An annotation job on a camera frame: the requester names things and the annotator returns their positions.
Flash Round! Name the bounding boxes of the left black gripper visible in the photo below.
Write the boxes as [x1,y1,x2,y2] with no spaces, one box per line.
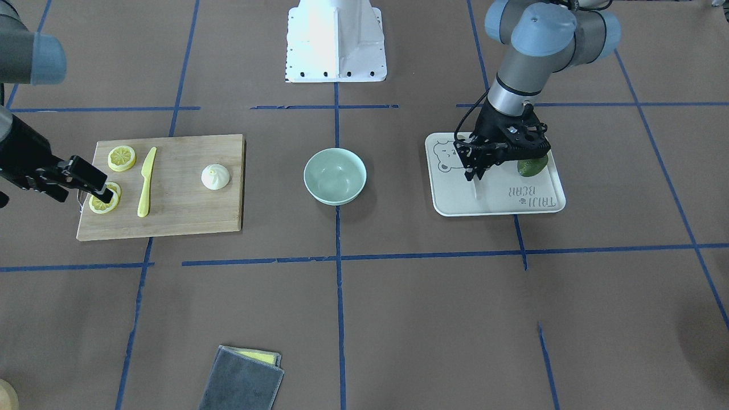
[454,105,551,182]

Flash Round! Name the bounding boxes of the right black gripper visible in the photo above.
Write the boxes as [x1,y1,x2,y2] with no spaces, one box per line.
[1,114,114,204]

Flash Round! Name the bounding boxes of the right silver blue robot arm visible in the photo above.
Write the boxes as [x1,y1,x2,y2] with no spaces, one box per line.
[1,1,114,203]

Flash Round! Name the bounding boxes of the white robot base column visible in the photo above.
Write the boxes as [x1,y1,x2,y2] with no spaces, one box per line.
[285,1,388,83]

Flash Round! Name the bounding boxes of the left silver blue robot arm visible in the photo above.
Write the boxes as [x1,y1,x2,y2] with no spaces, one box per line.
[453,1,621,181]

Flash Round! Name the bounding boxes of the light green bowl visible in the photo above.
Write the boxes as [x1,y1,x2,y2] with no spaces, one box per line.
[303,147,367,207]

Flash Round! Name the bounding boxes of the stacked lemon slices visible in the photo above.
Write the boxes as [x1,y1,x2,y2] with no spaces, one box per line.
[88,182,122,215]

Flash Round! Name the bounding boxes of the white bear tray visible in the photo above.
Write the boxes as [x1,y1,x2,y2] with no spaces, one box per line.
[424,133,567,217]

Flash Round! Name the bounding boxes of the lemon slice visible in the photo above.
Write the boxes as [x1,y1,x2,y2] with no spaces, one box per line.
[107,145,137,172]

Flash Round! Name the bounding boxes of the yellow plastic knife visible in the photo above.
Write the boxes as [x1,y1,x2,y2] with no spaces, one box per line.
[136,147,157,218]

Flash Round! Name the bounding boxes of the green avocado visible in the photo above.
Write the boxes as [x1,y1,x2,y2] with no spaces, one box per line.
[517,153,550,178]

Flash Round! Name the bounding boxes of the bamboo cutting board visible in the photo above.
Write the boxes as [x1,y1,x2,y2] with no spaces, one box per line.
[76,133,245,241]

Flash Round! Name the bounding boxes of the grey yellow folded cloth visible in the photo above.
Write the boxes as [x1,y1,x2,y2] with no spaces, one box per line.
[198,345,285,409]

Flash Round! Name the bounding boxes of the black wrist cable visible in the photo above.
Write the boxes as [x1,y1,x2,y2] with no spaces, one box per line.
[454,88,492,150]

